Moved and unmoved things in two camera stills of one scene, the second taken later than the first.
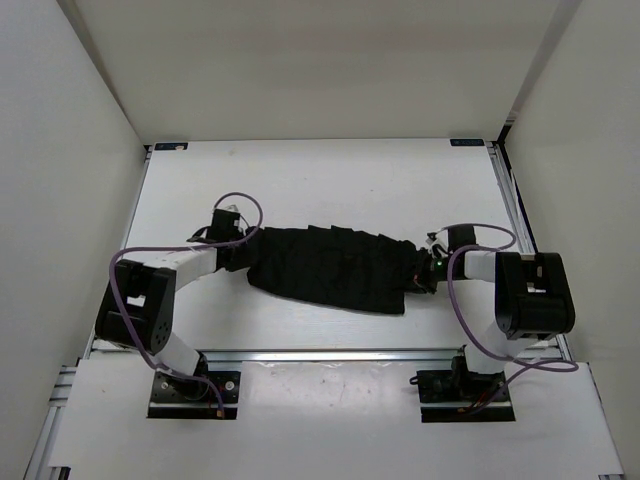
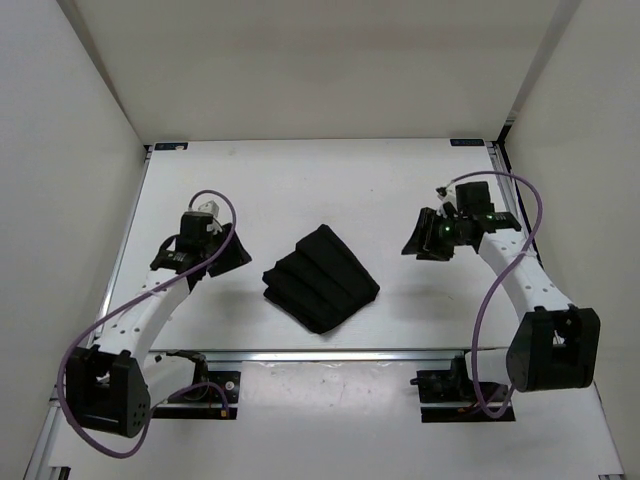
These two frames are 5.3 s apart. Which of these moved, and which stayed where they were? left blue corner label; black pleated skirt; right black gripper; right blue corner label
Moved: black pleated skirt; right black gripper
Stayed: right blue corner label; left blue corner label
